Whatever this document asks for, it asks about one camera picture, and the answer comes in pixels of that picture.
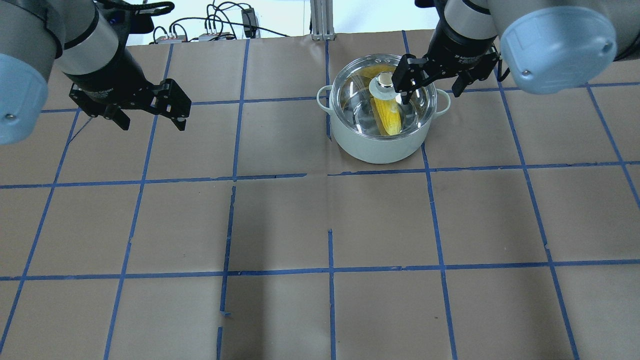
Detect aluminium frame post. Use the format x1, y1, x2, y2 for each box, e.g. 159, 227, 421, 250
310, 0, 336, 42

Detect yellow corn cob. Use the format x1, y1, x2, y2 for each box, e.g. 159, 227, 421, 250
362, 64, 402, 136

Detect glass pot lid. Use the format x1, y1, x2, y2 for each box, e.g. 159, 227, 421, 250
328, 54, 451, 141

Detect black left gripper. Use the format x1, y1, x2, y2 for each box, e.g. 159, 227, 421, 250
64, 45, 192, 132

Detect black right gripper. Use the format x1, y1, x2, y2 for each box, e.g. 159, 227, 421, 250
391, 20, 499, 105

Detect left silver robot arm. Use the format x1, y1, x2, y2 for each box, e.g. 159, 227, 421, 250
0, 0, 192, 145

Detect pale green cooking pot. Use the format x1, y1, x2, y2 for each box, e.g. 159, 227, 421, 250
317, 54, 451, 164

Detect brown paper table cover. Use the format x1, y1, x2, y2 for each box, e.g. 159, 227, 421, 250
0, 30, 640, 360

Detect small circuit board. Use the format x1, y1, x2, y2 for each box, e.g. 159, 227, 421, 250
196, 33, 226, 43
150, 35, 183, 44

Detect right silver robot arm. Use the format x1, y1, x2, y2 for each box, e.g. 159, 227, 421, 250
391, 0, 640, 104

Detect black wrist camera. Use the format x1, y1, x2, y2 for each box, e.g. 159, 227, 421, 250
95, 0, 175, 35

